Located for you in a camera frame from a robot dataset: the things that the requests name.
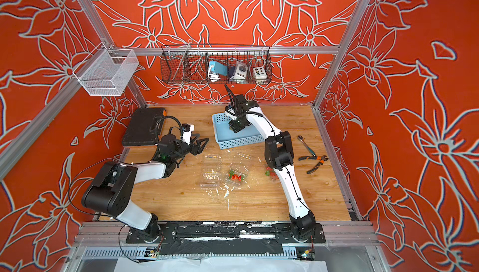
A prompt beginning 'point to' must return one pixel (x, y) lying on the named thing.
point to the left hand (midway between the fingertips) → (204, 136)
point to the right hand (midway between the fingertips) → (230, 127)
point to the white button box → (259, 73)
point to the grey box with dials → (240, 71)
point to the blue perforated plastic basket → (227, 139)
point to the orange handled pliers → (322, 159)
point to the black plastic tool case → (141, 129)
